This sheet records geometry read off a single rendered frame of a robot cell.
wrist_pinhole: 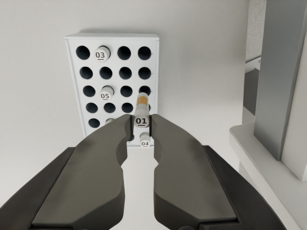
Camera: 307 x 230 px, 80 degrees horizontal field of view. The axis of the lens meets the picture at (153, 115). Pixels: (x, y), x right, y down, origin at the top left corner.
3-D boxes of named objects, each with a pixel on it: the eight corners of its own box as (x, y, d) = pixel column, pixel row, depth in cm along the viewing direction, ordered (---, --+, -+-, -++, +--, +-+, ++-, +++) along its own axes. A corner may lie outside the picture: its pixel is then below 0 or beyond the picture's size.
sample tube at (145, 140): (150, 127, 25) (150, 148, 21) (140, 127, 25) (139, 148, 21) (150, 118, 24) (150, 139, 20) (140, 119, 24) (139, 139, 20)
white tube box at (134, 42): (155, 131, 26) (156, 148, 22) (93, 131, 25) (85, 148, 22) (157, 33, 20) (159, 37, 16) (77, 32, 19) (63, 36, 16)
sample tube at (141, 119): (149, 103, 18) (149, 128, 14) (136, 103, 18) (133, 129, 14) (149, 91, 17) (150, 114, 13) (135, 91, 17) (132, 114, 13)
